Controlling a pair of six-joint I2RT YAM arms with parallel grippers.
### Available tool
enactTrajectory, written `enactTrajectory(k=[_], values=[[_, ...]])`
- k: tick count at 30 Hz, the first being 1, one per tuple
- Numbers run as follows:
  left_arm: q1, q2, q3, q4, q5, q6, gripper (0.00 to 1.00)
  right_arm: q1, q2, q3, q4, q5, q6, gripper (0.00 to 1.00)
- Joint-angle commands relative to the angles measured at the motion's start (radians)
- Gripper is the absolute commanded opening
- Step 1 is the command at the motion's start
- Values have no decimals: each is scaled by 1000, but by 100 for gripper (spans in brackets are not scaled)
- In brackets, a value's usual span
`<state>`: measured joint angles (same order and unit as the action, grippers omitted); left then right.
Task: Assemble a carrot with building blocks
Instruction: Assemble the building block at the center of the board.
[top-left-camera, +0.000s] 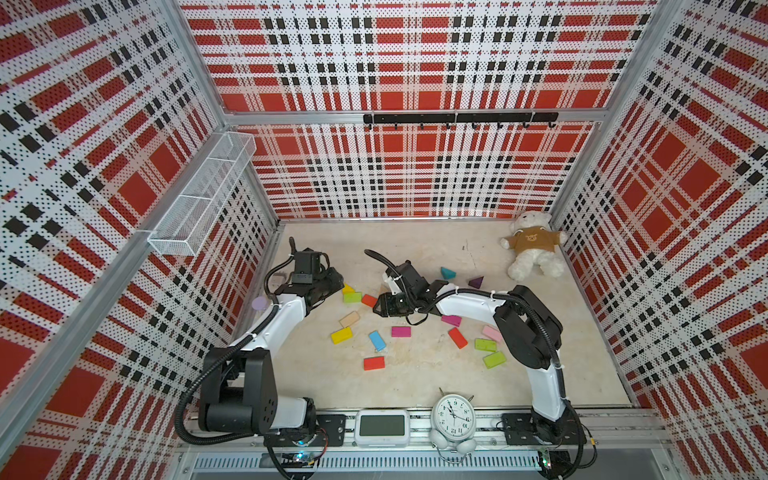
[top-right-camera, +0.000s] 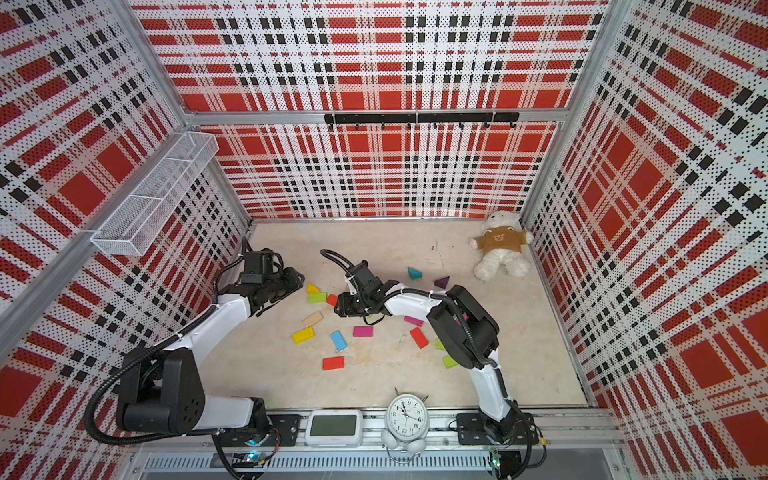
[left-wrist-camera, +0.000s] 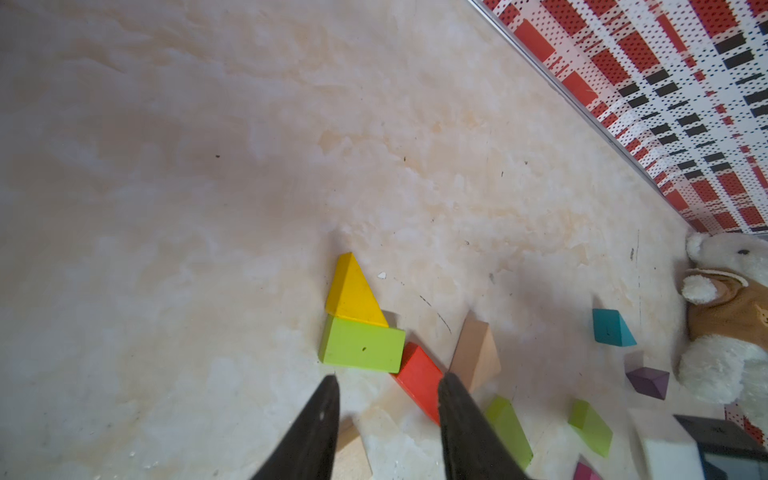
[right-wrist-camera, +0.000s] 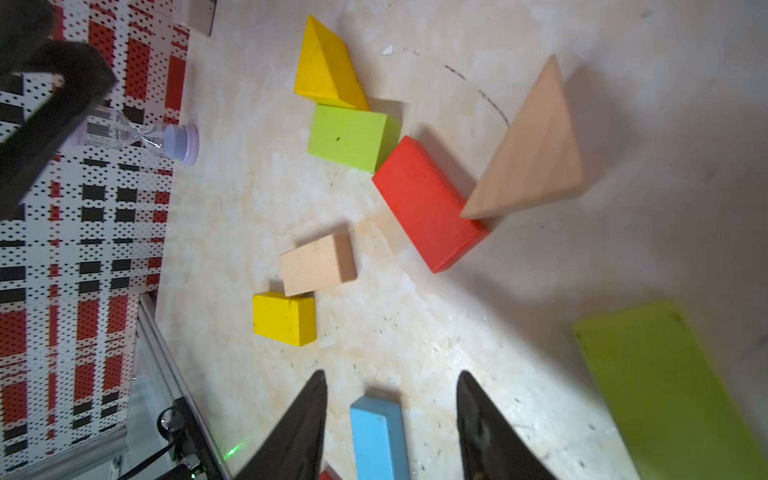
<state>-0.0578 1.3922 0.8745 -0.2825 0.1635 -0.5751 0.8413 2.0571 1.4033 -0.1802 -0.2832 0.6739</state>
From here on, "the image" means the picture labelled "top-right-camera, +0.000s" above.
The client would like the magenta block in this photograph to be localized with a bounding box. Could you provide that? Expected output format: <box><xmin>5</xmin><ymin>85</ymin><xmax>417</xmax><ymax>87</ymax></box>
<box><xmin>353</xmin><ymin>326</ymin><xmax>374</xmax><ymax>338</ymax></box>
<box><xmin>404</xmin><ymin>316</ymin><xmax>424</xmax><ymax>327</ymax></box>

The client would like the natural wood rectangular block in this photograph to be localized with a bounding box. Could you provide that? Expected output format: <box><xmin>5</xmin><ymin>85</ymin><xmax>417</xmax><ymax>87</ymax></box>
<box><xmin>302</xmin><ymin>311</ymin><xmax>323</xmax><ymax>328</ymax></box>

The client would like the yellow rectangular block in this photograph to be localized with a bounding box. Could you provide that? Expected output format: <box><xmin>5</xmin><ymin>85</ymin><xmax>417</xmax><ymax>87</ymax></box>
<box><xmin>292</xmin><ymin>327</ymin><xmax>315</xmax><ymax>345</ymax></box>

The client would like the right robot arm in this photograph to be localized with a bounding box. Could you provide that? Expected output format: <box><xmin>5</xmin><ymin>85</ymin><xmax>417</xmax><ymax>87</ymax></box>
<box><xmin>320</xmin><ymin>249</ymin><xmax>536</xmax><ymax>445</ymax></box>

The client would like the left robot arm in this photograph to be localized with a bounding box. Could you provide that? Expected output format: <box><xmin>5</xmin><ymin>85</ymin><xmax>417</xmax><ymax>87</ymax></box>
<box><xmin>83</xmin><ymin>243</ymin><xmax>305</xmax><ymax>445</ymax></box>

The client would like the teal triangle block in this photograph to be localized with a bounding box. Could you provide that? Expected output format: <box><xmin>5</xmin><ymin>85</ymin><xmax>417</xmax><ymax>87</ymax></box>
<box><xmin>407</xmin><ymin>267</ymin><xmax>423</xmax><ymax>280</ymax></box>

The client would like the blue rectangular block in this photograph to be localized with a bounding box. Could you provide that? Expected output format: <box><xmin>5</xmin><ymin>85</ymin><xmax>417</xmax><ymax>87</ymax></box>
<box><xmin>330</xmin><ymin>331</ymin><xmax>347</xmax><ymax>352</ymax></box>

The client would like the purple triangle block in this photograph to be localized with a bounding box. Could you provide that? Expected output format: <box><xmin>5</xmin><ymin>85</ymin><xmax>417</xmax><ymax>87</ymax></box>
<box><xmin>433</xmin><ymin>276</ymin><xmax>450</xmax><ymax>290</ymax></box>

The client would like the red block bottom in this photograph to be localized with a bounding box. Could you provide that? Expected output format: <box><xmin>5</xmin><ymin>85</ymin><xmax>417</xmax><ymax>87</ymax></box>
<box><xmin>322</xmin><ymin>356</ymin><xmax>345</xmax><ymax>371</ymax></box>

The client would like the white analog alarm clock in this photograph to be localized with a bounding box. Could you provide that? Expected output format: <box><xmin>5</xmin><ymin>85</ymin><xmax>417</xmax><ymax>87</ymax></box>
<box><xmin>381</xmin><ymin>393</ymin><xmax>430</xmax><ymax>459</ymax></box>

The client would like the white digital display device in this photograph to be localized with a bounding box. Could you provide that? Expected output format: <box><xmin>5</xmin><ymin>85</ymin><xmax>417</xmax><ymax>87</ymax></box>
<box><xmin>305</xmin><ymin>409</ymin><xmax>363</xmax><ymax>447</ymax></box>

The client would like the white teddy bear brown shirt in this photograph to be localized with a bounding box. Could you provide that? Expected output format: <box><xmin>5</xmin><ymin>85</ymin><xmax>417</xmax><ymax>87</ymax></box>
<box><xmin>469</xmin><ymin>210</ymin><xmax>533</xmax><ymax>282</ymax></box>

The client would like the white wire mesh basket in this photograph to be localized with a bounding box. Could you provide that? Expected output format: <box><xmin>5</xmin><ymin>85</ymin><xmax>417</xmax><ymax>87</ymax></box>
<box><xmin>91</xmin><ymin>131</ymin><xmax>219</xmax><ymax>257</ymax></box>

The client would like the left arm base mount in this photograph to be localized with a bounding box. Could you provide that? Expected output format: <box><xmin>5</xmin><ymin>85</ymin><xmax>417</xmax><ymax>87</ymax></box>
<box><xmin>219</xmin><ymin>414</ymin><xmax>302</xmax><ymax>448</ymax></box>

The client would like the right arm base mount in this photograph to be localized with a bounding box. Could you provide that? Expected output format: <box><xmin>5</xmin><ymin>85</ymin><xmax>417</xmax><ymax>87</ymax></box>
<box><xmin>456</xmin><ymin>411</ymin><xmax>540</xmax><ymax>446</ymax></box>

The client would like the black hook rail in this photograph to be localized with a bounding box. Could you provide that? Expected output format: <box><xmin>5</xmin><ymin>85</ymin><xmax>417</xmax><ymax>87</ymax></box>
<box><xmin>324</xmin><ymin>111</ymin><xmax>520</xmax><ymax>127</ymax></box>

